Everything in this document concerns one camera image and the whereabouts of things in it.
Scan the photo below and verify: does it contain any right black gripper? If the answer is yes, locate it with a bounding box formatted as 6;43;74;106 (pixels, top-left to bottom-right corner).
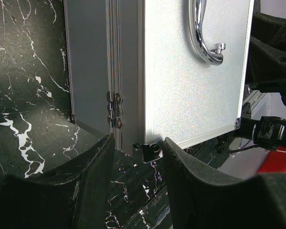
245;12;286;95

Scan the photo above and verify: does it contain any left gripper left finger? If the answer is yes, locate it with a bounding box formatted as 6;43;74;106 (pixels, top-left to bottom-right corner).
0;135;115;229

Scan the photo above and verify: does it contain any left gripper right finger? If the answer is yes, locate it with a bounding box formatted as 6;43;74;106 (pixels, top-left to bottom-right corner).
163;138;286;229

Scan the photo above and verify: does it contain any grey metal case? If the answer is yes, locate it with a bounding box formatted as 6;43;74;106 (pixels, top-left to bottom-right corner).
64;0;254;163

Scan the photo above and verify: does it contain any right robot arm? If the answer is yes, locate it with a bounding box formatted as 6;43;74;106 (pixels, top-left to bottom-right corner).
235;12;286;150

